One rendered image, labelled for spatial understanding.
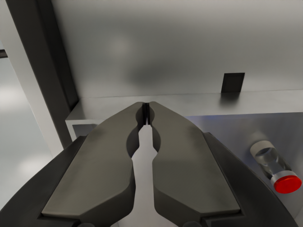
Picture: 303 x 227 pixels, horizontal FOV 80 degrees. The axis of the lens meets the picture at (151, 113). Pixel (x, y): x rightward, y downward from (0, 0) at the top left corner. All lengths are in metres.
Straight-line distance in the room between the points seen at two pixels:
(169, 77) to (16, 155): 1.68
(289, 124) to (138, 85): 0.15
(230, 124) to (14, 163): 1.79
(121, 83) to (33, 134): 1.42
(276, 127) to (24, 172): 1.85
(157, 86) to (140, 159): 0.09
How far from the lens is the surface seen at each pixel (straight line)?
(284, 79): 0.19
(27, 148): 1.69
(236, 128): 0.19
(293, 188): 0.20
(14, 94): 1.43
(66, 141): 0.18
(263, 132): 0.21
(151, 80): 0.15
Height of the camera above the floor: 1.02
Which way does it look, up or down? 58 degrees down
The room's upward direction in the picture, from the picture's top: 179 degrees counter-clockwise
